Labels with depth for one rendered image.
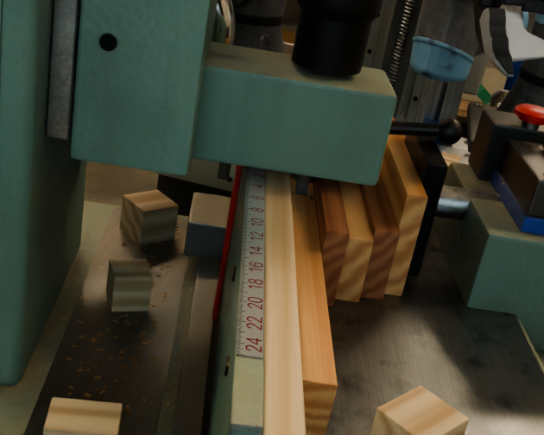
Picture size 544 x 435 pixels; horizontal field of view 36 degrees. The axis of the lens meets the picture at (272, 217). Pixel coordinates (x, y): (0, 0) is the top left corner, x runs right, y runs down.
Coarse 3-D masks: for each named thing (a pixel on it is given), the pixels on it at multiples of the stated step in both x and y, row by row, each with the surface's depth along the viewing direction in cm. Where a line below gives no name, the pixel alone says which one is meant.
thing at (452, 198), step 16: (416, 144) 63; (432, 144) 62; (416, 160) 62; (432, 160) 59; (432, 176) 59; (432, 192) 59; (448, 192) 64; (464, 192) 64; (480, 192) 64; (432, 208) 60; (448, 208) 63; (464, 208) 63; (432, 224) 61; (416, 240) 61; (416, 256) 62; (416, 272) 62
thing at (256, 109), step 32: (224, 64) 58; (256, 64) 59; (288, 64) 61; (224, 96) 58; (256, 96) 58; (288, 96) 58; (320, 96) 58; (352, 96) 58; (384, 96) 58; (224, 128) 59; (256, 128) 59; (288, 128) 59; (320, 128) 59; (352, 128) 59; (384, 128) 59; (224, 160) 60; (256, 160) 60; (288, 160) 60; (320, 160) 60; (352, 160) 60
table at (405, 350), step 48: (432, 240) 70; (432, 288) 62; (336, 336) 54; (384, 336) 55; (432, 336) 56; (480, 336) 57; (384, 384) 50; (432, 384) 51; (480, 384) 52; (528, 384) 53; (336, 432) 45; (480, 432) 47; (528, 432) 48
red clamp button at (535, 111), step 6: (516, 108) 65; (522, 108) 65; (528, 108) 65; (534, 108) 65; (540, 108) 65; (516, 114) 65; (522, 114) 64; (528, 114) 64; (534, 114) 64; (540, 114) 64; (522, 120) 65; (528, 120) 65; (534, 120) 64; (540, 120) 64
